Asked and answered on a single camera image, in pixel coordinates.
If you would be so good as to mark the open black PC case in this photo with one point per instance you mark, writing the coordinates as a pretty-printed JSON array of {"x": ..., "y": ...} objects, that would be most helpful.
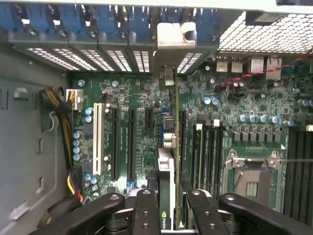
[{"x": 256, "y": 34}]

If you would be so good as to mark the silver rear port block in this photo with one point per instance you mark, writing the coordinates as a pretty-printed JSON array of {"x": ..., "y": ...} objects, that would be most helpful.
[
  {"x": 265, "y": 67},
  {"x": 230, "y": 64}
]

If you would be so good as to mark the metal socket cover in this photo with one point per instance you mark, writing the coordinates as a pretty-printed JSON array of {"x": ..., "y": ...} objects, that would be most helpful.
[{"x": 252, "y": 162}]

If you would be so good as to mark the CPU socket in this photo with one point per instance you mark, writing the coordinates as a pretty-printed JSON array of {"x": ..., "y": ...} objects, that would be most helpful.
[{"x": 254, "y": 188}]

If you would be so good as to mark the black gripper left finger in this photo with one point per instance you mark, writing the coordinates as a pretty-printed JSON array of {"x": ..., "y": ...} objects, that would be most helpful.
[{"x": 144, "y": 213}]

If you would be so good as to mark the white power connector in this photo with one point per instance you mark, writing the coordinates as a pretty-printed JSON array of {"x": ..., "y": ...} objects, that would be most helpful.
[{"x": 77, "y": 99}]

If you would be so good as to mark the black RAM stick with label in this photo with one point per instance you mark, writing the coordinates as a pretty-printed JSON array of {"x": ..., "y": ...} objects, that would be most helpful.
[{"x": 198, "y": 159}]

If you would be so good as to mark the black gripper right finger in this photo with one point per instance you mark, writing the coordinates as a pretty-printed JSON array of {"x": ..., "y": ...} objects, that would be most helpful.
[{"x": 205, "y": 213}]

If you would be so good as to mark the long black expansion slot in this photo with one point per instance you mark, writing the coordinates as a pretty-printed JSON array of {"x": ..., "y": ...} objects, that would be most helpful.
[
  {"x": 132, "y": 144},
  {"x": 116, "y": 144}
]

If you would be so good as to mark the green motherboard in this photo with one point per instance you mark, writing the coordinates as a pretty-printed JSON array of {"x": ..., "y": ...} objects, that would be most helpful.
[{"x": 139, "y": 85}]

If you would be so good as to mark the grey power supply unit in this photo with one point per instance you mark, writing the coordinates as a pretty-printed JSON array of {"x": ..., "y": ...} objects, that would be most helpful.
[{"x": 24, "y": 147}]

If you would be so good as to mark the white expansion slot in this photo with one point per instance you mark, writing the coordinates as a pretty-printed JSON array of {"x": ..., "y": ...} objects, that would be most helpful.
[{"x": 97, "y": 139}]

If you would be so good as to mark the short black expansion slot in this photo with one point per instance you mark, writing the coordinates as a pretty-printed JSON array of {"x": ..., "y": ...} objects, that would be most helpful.
[{"x": 149, "y": 120}]

